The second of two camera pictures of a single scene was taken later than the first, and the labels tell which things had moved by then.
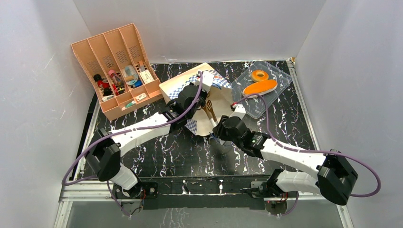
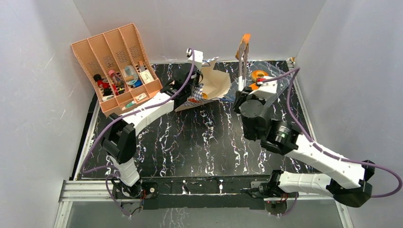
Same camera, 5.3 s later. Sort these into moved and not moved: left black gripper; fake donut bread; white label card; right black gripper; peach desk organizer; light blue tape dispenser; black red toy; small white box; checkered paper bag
Moved: checkered paper bag; left black gripper; right black gripper
Not moved: peach desk organizer; light blue tape dispenser; white label card; small white box; black red toy; fake donut bread
